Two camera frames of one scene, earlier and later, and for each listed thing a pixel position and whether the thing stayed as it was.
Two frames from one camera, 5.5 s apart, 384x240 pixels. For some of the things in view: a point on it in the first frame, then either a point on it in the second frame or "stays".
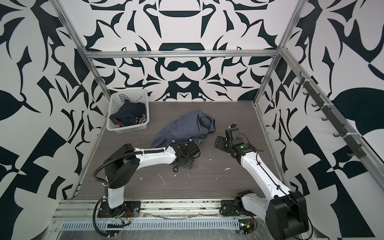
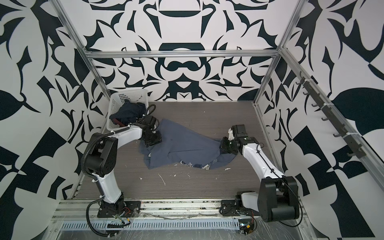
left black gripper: [190, 166] → [159, 140]
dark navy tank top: [127, 113] stays
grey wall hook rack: [350, 140] stays
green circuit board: [246, 225] stays
